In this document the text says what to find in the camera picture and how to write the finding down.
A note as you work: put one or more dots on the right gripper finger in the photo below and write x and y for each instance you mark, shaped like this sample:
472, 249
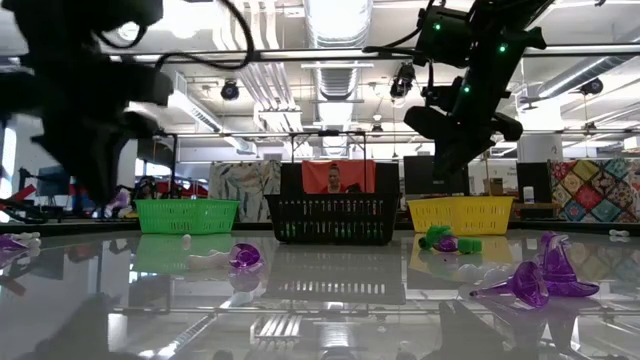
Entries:
472, 152
445, 157

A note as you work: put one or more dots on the person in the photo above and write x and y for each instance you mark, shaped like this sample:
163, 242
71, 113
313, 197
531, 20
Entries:
146, 186

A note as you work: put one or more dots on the brown cardboard box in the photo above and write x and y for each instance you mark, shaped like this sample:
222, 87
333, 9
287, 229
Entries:
495, 186

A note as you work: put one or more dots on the black background rig frame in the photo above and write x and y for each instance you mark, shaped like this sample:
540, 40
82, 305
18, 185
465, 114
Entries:
327, 133

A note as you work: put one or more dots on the black ceiling camera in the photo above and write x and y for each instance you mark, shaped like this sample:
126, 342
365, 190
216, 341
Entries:
402, 81
592, 86
230, 91

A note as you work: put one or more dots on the overhead frame bar with lights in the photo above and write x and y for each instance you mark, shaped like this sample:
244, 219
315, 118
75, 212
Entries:
300, 54

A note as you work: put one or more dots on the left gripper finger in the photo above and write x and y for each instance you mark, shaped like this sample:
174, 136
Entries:
107, 160
75, 160

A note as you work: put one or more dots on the green plastic basket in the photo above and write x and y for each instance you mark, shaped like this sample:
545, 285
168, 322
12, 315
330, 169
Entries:
187, 217

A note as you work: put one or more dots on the black background robot arm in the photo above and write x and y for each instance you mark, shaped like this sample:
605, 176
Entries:
22, 212

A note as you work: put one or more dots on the black metal table frame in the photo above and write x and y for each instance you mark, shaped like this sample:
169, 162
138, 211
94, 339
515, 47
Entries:
100, 227

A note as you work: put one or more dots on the black plastic basket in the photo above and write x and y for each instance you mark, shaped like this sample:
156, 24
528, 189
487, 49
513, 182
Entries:
332, 241

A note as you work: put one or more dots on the white ceiling light fixture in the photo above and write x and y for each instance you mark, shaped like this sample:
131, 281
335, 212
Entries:
277, 121

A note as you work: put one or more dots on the dark monitor on stand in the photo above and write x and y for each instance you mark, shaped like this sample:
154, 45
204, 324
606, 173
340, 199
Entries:
50, 182

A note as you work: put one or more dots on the narrow black monitor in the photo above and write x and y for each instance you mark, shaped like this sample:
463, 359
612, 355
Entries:
534, 175

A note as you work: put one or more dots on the orange cloth backdrop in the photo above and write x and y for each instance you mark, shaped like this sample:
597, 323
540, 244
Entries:
312, 172

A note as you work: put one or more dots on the black panel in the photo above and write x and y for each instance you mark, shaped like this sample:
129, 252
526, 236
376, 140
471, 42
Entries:
387, 177
291, 177

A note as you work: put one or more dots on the white bottle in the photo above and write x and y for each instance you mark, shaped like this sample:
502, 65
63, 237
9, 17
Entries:
528, 196

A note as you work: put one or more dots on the leaf print cloth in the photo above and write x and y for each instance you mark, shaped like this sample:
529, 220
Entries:
245, 180

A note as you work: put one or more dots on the red bar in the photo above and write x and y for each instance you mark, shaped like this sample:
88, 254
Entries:
17, 196

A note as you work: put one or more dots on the silver slanted ventilation duct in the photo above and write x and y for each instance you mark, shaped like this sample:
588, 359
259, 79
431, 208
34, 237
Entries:
580, 75

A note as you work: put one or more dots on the colourful patchwork quilt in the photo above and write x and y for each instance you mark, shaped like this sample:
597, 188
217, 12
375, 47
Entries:
595, 190

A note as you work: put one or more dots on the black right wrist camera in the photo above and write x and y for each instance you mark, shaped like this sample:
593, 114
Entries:
440, 97

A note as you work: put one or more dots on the green plastic toy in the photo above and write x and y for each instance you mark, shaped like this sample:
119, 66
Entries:
470, 245
434, 232

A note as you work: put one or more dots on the yellow plastic basket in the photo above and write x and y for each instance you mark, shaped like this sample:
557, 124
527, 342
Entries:
462, 217

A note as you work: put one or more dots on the purple plastic witch hat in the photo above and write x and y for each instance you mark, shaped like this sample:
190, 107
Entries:
446, 244
560, 272
245, 256
10, 244
530, 286

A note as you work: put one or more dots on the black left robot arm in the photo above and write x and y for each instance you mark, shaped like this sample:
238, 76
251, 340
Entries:
75, 12

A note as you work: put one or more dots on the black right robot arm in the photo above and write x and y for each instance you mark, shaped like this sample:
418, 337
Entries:
500, 30

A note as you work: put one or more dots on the wide black monitor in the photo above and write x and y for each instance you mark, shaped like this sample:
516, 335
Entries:
420, 182

